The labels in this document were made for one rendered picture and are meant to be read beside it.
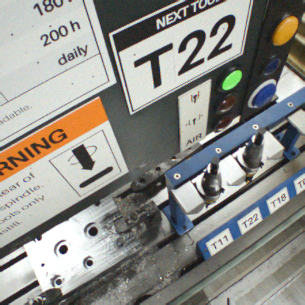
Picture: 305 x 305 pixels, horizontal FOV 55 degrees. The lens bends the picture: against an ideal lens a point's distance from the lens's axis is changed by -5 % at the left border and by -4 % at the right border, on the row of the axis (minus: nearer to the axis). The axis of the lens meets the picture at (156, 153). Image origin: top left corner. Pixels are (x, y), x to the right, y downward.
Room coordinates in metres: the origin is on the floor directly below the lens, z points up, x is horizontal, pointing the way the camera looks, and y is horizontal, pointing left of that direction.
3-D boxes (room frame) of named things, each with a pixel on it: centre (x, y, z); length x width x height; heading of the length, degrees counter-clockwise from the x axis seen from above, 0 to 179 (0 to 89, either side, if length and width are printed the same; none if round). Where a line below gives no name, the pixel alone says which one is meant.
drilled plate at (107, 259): (0.23, 0.26, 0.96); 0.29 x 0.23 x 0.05; 113
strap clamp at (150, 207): (0.26, 0.08, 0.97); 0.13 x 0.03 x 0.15; 113
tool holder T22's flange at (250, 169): (0.27, -0.20, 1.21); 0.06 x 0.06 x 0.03
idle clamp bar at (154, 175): (0.42, -0.02, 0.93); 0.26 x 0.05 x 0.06; 118
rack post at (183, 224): (0.26, -0.03, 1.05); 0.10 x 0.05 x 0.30; 23
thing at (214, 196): (0.23, -0.10, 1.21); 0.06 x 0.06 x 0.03
